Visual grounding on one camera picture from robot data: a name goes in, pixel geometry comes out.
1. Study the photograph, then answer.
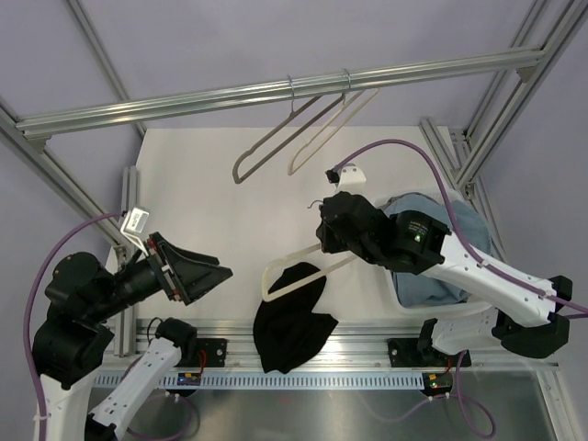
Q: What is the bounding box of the aluminium frame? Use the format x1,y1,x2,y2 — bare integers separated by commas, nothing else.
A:
1,1,587,440

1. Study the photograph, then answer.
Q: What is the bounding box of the grey hanger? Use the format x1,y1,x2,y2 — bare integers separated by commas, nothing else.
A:
232,73,344,185

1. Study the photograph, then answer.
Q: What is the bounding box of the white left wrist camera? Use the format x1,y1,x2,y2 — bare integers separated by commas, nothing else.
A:
119,207,150,255

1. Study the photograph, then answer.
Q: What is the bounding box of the white plastic basket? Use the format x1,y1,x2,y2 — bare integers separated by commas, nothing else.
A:
379,189,492,308

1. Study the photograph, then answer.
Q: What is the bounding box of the light blue denim skirt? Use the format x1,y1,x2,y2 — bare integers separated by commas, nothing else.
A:
383,191,492,309

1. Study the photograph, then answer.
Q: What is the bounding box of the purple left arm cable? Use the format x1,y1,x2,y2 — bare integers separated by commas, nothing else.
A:
22,211,201,440

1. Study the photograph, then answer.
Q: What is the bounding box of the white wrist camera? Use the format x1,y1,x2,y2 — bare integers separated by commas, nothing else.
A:
119,207,150,255
325,164,367,195

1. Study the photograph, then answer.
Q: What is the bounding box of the cream hanger of black garment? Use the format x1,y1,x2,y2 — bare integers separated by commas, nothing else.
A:
261,198,357,303

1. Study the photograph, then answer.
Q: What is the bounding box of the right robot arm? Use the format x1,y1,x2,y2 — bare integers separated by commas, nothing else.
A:
316,192,571,364

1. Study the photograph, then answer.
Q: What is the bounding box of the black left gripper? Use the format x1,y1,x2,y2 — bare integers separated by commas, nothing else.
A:
89,230,233,321

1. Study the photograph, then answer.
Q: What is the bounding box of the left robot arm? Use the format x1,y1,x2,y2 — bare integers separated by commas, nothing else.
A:
30,232,233,440

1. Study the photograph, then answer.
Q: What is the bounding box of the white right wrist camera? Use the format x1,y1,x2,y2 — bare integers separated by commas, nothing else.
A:
325,164,367,195

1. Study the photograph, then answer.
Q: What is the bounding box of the black garment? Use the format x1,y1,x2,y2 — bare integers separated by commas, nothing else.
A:
253,277,338,374

